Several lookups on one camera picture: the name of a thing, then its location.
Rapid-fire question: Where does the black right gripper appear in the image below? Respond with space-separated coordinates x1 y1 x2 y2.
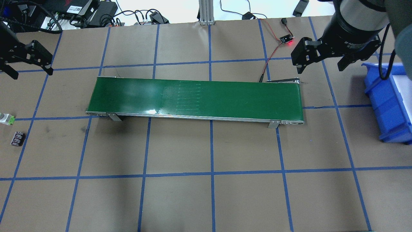
291 14 381 74

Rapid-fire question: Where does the black cylindrical capacitor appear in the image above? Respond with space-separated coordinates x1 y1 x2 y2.
10 131 26 147

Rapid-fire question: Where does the black electronics box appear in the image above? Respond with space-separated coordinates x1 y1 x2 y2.
45 0 119 28

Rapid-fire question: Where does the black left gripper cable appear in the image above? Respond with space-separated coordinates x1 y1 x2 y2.
0 0 63 34

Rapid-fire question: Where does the green conveyor belt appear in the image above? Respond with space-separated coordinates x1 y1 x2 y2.
85 76 305 128

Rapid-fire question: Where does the blue plastic bin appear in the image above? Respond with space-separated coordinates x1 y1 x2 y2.
362 62 412 145

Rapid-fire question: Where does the small red-lit sensor board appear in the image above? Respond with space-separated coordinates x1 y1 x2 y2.
279 34 294 45

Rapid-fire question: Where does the aluminium frame post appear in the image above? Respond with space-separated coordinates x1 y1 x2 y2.
198 0 215 25

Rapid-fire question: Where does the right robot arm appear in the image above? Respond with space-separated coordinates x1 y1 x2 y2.
291 0 411 78

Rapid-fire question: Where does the red black power cable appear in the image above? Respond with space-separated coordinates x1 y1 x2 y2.
258 18 294 83

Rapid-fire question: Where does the black power adapter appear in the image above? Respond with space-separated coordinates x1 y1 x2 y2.
241 12 256 20

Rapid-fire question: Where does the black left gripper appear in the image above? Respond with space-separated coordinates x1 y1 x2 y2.
0 23 53 80

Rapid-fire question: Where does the green push button switch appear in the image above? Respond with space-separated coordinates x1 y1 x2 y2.
0 113 15 125

